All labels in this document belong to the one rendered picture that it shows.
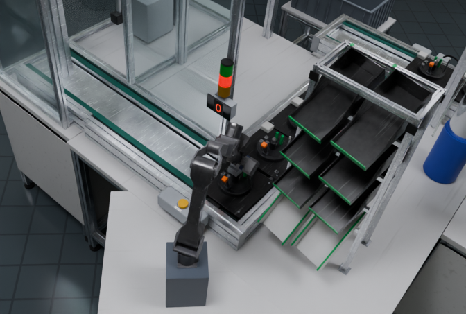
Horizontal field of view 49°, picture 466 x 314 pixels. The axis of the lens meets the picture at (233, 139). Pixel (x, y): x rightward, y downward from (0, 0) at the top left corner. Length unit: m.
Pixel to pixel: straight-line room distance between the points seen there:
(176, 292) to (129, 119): 0.92
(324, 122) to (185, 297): 0.76
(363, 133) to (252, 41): 1.60
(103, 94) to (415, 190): 1.51
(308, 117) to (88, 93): 1.29
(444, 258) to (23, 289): 2.09
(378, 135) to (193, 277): 0.74
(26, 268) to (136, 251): 1.16
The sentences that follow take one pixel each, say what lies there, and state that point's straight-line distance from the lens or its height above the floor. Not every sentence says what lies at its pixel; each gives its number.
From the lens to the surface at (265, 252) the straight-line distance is 2.03.
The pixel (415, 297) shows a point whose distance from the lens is 2.70.
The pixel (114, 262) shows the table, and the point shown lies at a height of 0.86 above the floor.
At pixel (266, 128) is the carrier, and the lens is 2.28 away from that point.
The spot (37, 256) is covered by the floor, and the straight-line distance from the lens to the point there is 3.09.
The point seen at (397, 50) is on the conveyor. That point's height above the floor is 0.94.
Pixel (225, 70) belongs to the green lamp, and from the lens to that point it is 1.90.
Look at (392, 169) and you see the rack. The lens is 1.61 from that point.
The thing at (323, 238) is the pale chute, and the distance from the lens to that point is 1.88.
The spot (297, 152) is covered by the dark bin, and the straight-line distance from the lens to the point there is 1.68.
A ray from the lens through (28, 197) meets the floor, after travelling 3.35.
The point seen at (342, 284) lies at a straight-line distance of 2.03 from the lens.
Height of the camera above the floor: 2.56
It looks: 45 degrees down
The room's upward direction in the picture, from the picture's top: 8 degrees clockwise
